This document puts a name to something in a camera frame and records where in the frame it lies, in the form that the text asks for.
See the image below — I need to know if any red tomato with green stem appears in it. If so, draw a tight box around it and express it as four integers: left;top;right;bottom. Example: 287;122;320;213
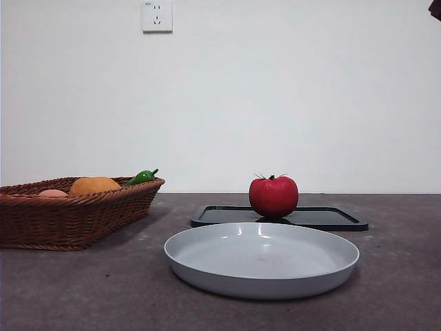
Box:
248;173;299;219

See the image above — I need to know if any dark rectangular tray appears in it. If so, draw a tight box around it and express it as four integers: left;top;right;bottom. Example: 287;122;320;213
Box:
190;204;369;232

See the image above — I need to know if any round grey plate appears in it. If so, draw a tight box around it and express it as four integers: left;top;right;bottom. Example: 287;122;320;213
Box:
163;221;361;300

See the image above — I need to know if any green pepper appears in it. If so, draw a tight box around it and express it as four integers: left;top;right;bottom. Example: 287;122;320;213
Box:
122;168;160;188

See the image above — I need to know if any yellow-orange potato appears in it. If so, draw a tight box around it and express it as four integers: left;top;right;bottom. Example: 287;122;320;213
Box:
68;176;123;197

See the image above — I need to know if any brown wicker basket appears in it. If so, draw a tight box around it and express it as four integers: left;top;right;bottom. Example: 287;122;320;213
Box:
0;176;166;252

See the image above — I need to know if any white wall socket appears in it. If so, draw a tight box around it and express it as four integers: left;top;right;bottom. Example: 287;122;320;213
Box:
143;0;174;34

